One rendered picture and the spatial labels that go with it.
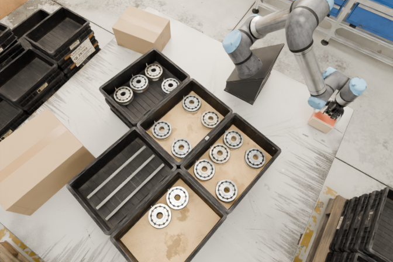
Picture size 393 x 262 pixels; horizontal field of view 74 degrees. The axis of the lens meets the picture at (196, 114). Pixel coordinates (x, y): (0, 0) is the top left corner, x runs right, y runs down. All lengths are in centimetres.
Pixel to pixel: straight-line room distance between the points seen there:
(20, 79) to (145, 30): 113
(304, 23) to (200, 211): 90
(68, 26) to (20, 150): 129
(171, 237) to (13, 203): 69
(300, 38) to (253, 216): 87
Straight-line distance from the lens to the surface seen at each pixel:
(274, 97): 171
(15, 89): 241
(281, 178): 152
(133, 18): 185
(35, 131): 150
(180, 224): 127
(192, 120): 141
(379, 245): 194
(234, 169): 133
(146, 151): 136
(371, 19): 296
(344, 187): 248
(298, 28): 111
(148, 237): 128
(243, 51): 143
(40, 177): 140
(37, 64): 247
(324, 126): 165
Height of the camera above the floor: 210
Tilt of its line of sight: 63 degrees down
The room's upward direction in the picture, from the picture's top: 4 degrees clockwise
